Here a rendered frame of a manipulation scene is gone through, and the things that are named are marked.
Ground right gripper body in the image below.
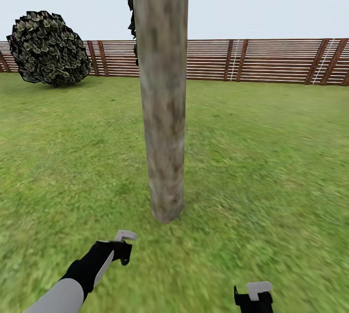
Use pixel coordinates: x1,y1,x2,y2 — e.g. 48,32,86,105
238,292,273,313

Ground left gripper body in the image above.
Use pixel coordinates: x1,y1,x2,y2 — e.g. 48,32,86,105
114,241,132,260

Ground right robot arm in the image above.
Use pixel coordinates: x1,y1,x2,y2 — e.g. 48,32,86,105
234,281,273,313

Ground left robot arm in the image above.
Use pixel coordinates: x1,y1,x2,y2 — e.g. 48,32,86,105
23,230,138,313

